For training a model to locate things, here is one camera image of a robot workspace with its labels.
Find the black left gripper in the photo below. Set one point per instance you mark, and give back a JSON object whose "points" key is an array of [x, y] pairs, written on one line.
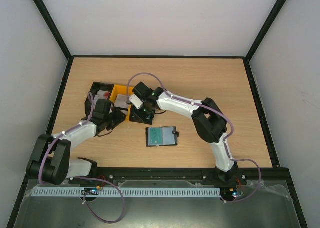
{"points": [[120, 118]]}

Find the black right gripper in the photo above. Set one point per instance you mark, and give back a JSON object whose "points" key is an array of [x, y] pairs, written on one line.
{"points": [[142, 116]]}

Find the teal credit card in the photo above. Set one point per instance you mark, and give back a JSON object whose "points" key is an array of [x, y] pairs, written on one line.
{"points": [[154, 136]]}

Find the black leather card holder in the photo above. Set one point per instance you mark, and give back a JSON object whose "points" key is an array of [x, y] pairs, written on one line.
{"points": [[170, 136]]}

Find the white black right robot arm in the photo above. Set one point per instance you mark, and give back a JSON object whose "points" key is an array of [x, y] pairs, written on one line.
{"points": [[209, 122]]}

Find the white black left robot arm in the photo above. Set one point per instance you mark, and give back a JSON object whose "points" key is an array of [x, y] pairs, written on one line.
{"points": [[51, 161]]}

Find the white orange card stack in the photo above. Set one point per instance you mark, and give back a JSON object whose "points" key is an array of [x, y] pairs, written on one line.
{"points": [[121, 102]]}

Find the black card bin right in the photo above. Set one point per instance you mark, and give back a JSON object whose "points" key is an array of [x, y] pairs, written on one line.
{"points": [[139, 115]]}

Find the black card bin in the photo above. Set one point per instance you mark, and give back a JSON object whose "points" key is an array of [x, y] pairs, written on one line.
{"points": [[96, 86], [139, 115]]}

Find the yellow card bin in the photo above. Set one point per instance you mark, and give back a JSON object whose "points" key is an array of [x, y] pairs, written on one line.
{"points": [[120, 89]]}

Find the white red card stack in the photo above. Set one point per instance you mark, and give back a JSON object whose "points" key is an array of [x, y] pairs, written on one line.
{"points": [[101, 94]]}

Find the black card bin left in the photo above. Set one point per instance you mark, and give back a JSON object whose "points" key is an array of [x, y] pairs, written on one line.
{"points": [[96, 86]]}

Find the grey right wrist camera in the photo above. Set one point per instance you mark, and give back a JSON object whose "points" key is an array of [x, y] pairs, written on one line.
{"points": [[136, 101]]}

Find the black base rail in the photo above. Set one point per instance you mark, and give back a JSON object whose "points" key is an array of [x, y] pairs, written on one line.
{"points": [[206, 176]]}

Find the white slotted cable duct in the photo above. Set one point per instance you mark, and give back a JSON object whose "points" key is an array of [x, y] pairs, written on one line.
{"points": [[127, 192]]}

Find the black enclosure frame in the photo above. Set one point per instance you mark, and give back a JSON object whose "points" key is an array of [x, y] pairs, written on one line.
{"points": [[276, 172]]}

